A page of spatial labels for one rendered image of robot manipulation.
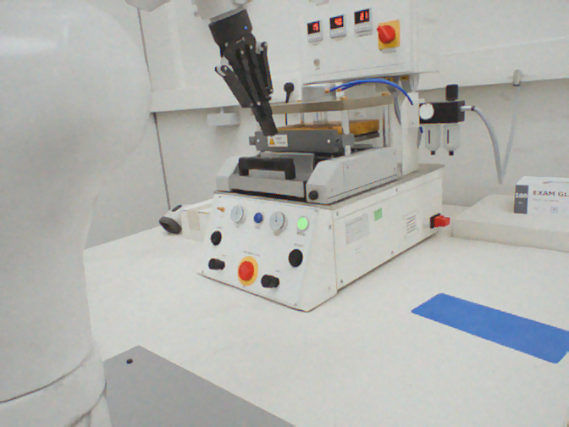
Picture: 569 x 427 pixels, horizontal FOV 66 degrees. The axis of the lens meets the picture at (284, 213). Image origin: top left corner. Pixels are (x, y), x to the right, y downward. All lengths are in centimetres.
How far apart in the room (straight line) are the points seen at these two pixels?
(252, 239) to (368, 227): 24
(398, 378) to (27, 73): 54
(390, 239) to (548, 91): 64
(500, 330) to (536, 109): 79
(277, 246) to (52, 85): 65
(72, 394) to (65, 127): 19
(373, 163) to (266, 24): 108
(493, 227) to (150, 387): 85
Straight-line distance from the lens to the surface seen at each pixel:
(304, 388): 63
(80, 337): 37
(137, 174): 245
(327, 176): 81
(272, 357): 70
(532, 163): 143
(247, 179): 94
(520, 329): 78
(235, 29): 84
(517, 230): 114
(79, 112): 27
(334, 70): 116
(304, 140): 93
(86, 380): 38
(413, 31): 105
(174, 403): 56
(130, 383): 62
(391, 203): 97
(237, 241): 94
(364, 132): 99
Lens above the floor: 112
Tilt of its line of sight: 15 degrees down
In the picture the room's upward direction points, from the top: 5 degrees counter-clockwise
